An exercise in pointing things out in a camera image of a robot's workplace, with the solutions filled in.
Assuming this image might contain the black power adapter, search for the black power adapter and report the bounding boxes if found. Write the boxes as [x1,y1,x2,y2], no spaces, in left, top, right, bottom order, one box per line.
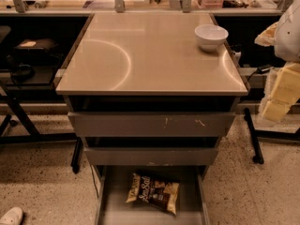
[256,65,274,74]

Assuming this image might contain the black box on shelf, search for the black box on shelf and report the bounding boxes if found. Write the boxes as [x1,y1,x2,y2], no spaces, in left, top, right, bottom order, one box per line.
[15,38,58,52]

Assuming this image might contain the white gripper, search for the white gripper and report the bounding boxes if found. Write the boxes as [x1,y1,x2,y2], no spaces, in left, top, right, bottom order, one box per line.
[254,22,300,122]

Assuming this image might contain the white ceramic bowl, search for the white ceramic bowl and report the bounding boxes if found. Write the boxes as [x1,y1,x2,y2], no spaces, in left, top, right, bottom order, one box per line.
[194,24,229,52]

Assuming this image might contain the black table frame left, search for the black table frame left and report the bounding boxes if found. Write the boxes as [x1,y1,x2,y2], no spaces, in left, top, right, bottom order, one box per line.
[0,82,83,173]

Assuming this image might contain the black table leg right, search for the black table leg right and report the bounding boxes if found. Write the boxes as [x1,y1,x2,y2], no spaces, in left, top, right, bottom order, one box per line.
[244,108,264,164]

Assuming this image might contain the white shoe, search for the white shoe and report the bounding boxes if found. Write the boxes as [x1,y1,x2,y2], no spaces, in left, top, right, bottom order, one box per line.
[0,207,23,225]

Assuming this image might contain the black headphones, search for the black headphones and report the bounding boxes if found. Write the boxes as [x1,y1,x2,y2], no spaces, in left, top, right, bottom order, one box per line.
[7,55,35,83]

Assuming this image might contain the grey middle drawer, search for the grey middle drawer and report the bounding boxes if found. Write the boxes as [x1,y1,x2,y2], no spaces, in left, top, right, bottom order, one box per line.
[84,147,218,166]

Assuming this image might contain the grey open bottom drawer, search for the grey open bottom drawer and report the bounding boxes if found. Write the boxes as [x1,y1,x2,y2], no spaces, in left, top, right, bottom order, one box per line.
[94,166,210,225]

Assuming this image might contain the grey top drawer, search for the grey top drawer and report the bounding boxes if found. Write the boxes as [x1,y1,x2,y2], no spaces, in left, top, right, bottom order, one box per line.
[68,112,235,137]

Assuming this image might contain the brown sea salt chip bag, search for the brown sea salt chip bag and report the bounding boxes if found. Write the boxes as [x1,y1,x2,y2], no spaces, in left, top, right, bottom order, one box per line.
[127,173,180,215]

